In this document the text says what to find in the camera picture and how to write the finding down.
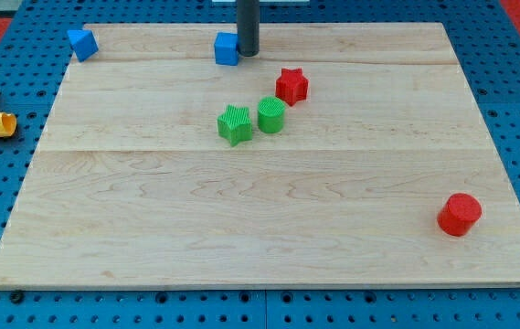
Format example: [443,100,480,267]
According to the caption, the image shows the green star block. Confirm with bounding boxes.
[217,104,252,146]

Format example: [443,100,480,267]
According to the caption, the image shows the red star block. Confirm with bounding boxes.
[275,68,309,106]

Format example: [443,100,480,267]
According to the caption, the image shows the green cylinder block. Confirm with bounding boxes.
[258,96,286,133]

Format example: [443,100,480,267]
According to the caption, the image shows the light wooden board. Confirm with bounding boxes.
[0,23,520,291]

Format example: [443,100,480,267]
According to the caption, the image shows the blue cube block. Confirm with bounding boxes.
[214,32,239,66]

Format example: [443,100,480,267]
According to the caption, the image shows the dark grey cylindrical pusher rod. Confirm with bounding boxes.
[236,0,260,57]

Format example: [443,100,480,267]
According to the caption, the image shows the red cylinder block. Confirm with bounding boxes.
[437,193,483,237]

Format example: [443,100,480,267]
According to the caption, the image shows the blue triangular prism block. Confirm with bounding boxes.
[67,29,99,62]

